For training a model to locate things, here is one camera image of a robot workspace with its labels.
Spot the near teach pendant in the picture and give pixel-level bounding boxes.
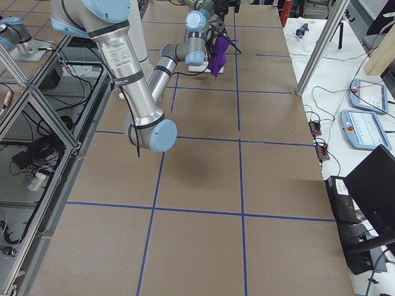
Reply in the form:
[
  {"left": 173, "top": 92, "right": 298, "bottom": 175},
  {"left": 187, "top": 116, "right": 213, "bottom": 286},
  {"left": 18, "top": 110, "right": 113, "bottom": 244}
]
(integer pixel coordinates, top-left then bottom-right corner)
[{"left": 340, "top": 110, "right": 392, "bottom": 151}]

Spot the black monitor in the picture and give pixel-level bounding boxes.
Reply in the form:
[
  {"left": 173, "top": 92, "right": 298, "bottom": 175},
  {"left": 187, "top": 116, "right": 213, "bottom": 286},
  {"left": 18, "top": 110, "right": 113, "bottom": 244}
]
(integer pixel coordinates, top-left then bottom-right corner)
[{"left": 344, "top": 145, "right": 395, "bottom": 234}]

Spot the red connector box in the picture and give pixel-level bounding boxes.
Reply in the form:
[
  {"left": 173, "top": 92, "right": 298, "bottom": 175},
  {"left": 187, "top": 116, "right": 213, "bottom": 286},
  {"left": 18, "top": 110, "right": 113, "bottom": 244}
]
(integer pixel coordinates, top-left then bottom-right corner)
[
  {"left": 309, "top": 121, "right": 322, "bottom": 138},
  {"left": 314, "top": 138, "right": 330, "bottom": 163}
]

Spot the wooden beam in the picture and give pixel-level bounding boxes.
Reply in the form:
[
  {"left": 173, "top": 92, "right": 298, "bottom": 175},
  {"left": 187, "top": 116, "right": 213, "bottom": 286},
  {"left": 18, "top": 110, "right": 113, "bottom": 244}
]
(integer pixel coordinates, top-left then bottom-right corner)
[{"left": 364, "top": 12, "right": 394, "bottom": 76}]

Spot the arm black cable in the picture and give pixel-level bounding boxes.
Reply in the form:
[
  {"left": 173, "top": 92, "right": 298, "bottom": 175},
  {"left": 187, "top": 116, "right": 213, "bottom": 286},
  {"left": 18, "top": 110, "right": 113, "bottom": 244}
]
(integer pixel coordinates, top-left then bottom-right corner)
[{"left": 129, "top": 27, "right": 243, "bottom": 158}]

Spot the aluminium frame post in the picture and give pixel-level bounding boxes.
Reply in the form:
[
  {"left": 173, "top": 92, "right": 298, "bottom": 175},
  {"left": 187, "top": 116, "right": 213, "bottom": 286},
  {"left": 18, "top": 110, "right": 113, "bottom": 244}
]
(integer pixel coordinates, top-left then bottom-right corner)
[{"left": 295, "top": 0, "right": 350, "bottom": 96}]

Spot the teach pendant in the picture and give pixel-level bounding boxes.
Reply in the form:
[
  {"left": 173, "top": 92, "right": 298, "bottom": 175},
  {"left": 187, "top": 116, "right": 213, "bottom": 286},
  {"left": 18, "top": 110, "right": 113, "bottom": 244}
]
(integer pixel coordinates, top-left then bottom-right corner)
[
  {"left": 340, "top": 110, "right": 392, "bottom": 151},
  {"left": 349, "top": 78, "right": 388, "bottom": 114}
]

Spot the far teach pendant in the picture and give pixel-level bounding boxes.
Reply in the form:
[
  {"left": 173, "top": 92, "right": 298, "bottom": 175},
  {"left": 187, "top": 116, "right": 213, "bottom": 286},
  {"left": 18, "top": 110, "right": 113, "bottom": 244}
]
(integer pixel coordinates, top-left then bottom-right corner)
[{"left": 349, "top": 78, "right": 388, "bottom": 114}]

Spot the black computer box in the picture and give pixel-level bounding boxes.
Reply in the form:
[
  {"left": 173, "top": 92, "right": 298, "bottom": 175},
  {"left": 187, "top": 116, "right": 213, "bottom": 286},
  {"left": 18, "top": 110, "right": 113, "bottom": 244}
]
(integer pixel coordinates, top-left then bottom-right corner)
[{"left": 325, "top": 176, "right": 362, "bottom": 225}]

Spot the purple towel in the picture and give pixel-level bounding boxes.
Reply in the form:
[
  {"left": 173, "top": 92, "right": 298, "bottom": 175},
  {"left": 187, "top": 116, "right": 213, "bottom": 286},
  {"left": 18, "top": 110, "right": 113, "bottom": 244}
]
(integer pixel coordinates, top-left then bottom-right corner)
[{"left": 208, "top": 36, "right": 236, "bottom": 78}]

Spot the white wooden towel rack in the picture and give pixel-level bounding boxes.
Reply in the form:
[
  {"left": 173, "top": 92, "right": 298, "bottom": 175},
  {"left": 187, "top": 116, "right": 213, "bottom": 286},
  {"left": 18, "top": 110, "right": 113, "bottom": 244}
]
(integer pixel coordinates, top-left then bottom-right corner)
[{"left": 188, "top": 60, "right": 211, "bottom": 73}]

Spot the near red connector box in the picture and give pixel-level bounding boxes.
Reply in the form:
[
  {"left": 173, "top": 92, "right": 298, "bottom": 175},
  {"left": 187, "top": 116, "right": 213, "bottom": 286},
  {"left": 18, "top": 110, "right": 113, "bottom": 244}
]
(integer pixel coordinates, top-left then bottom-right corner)
[{"left": 314, "top": 138, "right": 330, "bottom": 163}]

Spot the far red connector box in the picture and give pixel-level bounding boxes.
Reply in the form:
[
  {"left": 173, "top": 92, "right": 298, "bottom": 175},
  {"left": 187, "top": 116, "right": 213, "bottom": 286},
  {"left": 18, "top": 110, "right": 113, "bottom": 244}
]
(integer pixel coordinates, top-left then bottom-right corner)
[{"left": 309, "top": 121, "right": 322, "bottom": 138}]

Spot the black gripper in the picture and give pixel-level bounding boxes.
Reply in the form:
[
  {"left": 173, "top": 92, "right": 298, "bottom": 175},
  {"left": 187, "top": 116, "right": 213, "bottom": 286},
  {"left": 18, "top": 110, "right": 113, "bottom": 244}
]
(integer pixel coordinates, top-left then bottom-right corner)
[
  {"left": 206, "top": 28, "right": 217, "bottom": 57},
  {"left": 214, "top": 0, "right": 228, "bottom": 15}
]

